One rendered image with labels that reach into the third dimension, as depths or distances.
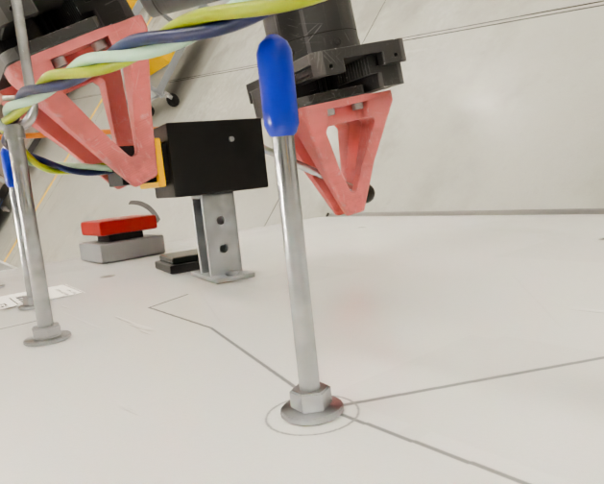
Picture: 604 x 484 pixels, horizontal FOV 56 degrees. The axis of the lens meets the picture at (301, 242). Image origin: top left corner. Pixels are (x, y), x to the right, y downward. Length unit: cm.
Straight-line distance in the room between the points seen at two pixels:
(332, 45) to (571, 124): 148
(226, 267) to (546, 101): 164
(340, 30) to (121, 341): 23
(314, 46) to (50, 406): 25
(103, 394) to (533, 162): 166
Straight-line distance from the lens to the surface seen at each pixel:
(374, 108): 37
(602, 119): 177
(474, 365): 17
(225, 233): 34
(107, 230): 49
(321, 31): 36
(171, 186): 32
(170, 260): 39
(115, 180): 33
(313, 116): 35
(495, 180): 181
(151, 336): 23
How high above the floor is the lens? 128
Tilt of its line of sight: 34 degrees down
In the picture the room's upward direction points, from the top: 57 degrees counter-clockwise
